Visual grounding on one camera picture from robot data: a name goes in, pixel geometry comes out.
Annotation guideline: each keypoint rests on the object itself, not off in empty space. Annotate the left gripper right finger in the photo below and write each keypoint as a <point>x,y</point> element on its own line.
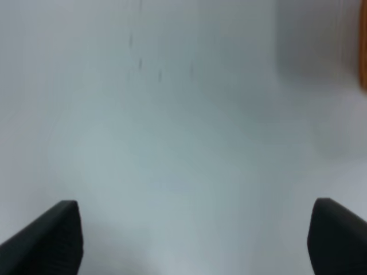
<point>336,239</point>

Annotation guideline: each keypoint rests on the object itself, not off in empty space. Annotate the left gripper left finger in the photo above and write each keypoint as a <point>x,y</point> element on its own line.
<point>51,244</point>

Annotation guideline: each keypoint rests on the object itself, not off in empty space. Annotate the orange woven wicker basket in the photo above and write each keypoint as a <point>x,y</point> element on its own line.
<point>362,46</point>

